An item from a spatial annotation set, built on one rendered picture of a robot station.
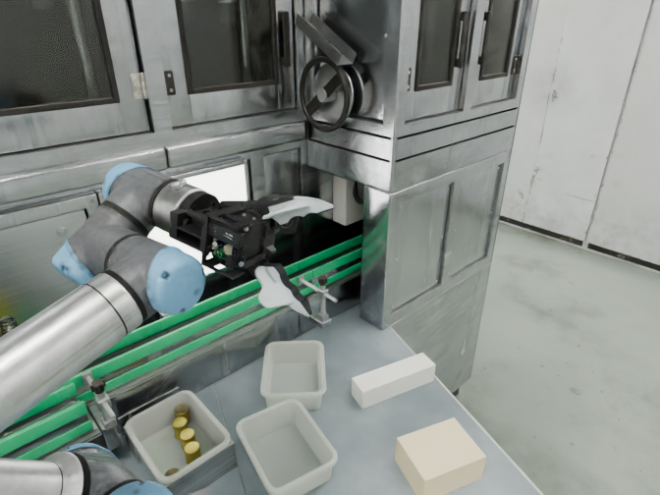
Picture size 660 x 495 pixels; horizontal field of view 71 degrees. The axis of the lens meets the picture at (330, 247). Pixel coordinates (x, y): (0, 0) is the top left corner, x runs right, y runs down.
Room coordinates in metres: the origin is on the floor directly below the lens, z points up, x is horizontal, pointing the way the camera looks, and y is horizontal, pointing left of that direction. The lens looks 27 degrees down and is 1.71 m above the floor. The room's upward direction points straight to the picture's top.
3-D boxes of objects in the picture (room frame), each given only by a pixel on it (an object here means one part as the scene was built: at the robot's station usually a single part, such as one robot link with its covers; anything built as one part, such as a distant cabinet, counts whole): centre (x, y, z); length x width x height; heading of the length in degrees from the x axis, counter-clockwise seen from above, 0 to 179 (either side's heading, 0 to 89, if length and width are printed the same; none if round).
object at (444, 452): (0.73, -0.25, 0.79); 0.16 x 0.12 x 0.07; 112
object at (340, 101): (1.41, 0.01, 1.49); 0.21 x 0.05 x 0.21; 43
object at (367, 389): (0.99, -0.18, 0.78); 0.24 x 0.06 x 0.06; 117
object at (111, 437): (0.76, 0.52, 0.85); 0.09 x 0.04 x 0.07; 43
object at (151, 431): (0.76, 0.36, 0.80); 0.22 x 0.17 x 0.09; 43
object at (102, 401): (0.75, 0.51, 0.95); 0.17 x 0.03 x 0.12; 43
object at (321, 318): (1.19, 0.04, 0.90); 0.17 x 0.05 x 0.22; 43
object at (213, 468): (0.78, 0.38, 0.79); 0.27 x 0.17 x 0.08; 43
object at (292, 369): (1.00, 0.10, 0.78); 0.22 x 0.17 x 0.09; 3
